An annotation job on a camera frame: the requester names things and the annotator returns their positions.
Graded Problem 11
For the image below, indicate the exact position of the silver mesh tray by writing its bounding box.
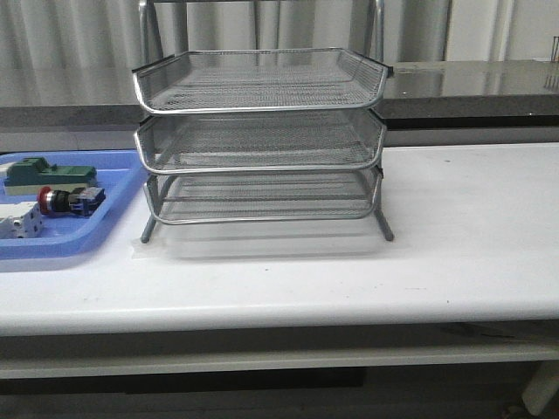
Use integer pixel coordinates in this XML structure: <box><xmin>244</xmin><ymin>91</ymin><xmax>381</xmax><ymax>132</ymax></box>
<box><xmin>133</xmin><ymin>47</ymin><xmax>390</xmax><ymax>115</ymax></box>
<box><xmin>135</xmin><ymin>109</ymin><xmax>387</xmax><ymax>175</ymax></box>
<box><xmin>144</xmin><ymin>168</ymin><xmax>383</xmax><ymax>225</ymax></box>

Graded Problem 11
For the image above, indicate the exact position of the red emergency stop button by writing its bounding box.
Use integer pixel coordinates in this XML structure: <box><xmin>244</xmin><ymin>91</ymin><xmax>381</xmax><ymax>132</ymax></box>
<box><xmin>37</xmin><ymin>186</ymin><xmax>106</xmax><ymax>217</ymax></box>

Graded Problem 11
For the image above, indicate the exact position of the blue plastic tray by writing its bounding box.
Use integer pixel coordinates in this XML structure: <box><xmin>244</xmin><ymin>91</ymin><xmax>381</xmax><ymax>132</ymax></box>
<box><xmin>1</xmin><ymin>149</ymin><xmax>147</xmax><ymax>260</ymax></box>

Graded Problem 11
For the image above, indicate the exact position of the green terminal block component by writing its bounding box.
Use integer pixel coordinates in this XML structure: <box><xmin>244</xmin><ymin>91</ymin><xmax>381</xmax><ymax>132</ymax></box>
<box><xmin>4</xmin><ymin>157</ymin><xmax>97</xmax><ymax>196</ymax></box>

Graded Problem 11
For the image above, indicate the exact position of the white circuit breaker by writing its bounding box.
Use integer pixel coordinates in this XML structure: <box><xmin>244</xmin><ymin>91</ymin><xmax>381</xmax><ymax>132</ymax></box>
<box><xmin>1</xmin><ymin>202</ymin><xmax>43</xmax><ymax>239</ymax></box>

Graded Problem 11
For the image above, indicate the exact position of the dark granite counter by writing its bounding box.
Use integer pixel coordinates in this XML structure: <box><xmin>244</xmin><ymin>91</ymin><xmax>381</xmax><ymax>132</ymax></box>
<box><xmin>1</xmin><ymin>60</ymin><xmax>558</xmax><ymax>129</ymax></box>

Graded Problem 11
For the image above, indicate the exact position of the white table leg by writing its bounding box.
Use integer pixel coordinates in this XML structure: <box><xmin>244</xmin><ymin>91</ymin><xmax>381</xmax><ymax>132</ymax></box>
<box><xmin>521</xmin><ymin>361</ymin><xmax>559</xmax><ymax>416</ymax></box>

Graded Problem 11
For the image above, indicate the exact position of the silver wire rack frame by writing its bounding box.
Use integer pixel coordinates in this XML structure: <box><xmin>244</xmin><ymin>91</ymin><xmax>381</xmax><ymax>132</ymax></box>
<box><xmin>137</xmin><ymin>0</ymin><xmax>396</xmax><ymax>245</ymax></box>

